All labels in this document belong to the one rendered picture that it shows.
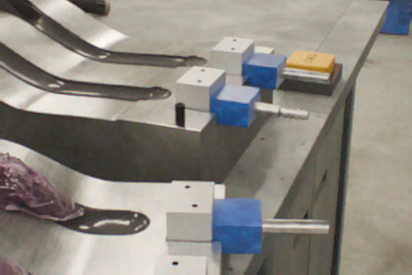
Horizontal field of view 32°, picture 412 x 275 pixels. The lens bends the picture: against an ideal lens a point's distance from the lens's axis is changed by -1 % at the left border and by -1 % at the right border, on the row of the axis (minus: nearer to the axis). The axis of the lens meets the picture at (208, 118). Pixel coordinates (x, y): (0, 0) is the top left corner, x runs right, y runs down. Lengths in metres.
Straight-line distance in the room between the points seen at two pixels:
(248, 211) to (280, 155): 0.25
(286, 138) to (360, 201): 1.49
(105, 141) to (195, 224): 0.19
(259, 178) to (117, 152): 0.16
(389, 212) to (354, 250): 0.25
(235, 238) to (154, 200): 0.09
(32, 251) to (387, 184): 1.99
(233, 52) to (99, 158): 0.19
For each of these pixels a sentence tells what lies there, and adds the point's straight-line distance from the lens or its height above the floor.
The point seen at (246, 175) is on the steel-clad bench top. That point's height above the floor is 0.80.
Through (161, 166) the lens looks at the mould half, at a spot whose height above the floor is 0.85.
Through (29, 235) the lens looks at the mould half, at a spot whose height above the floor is 0.87.
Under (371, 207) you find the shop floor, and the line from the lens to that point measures 2.34.
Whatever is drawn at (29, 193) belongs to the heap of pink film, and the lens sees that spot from 0.60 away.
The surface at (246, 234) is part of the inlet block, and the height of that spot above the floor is 0.86.
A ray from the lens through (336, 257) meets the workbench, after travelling 1.71.
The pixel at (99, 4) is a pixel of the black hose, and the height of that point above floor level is 0.82.
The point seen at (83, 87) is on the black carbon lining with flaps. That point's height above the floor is 0.88.
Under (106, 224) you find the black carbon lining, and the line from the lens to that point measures 0.62.
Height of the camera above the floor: 1.18
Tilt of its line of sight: 24 degrees down
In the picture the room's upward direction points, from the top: straight up
